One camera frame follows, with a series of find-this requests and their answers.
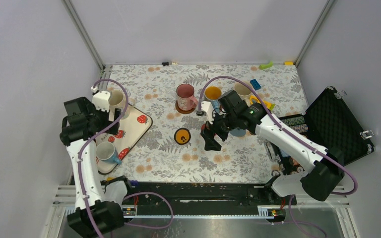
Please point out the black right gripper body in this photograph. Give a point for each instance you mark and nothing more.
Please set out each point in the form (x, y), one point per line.
(223, 124)

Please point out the yellow black-rimmed coaster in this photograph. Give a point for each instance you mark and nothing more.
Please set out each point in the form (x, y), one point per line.
(182, 136)

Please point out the cream mug with handle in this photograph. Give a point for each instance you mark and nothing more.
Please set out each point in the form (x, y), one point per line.
(244, 90)

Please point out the blue-grey round coaster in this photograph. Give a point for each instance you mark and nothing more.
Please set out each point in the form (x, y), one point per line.
(237, 132)

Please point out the brown wooden coaster top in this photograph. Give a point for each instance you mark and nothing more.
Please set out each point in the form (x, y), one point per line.
(183, 111)

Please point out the white mushroom pattern tray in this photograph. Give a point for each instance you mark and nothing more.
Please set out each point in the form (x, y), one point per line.
(130, 131)

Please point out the yellow toy shape sorter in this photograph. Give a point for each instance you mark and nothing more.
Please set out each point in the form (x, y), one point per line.
(253, 99)

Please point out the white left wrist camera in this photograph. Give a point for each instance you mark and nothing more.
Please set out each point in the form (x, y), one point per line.
(100, 100)

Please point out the blue mug yellow inside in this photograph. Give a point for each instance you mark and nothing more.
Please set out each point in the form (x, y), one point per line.
(212, 94)

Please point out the blue toy brick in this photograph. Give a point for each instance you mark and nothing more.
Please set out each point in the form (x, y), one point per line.
(255, 84)

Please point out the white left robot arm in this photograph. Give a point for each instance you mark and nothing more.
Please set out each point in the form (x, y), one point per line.
(94, 215)

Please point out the floral tablecloth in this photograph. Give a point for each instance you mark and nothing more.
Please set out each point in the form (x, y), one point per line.
(157, 157)

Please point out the black poker chip case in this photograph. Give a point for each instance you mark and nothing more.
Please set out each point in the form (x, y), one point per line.
(329, 122)

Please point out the green plastic block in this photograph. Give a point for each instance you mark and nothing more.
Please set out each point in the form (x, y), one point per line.
(266, 66)

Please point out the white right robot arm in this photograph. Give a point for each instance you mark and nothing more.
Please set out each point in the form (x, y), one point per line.
(322, 169)

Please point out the pink mug dark rim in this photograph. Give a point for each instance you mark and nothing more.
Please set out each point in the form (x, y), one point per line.
(186, 100)

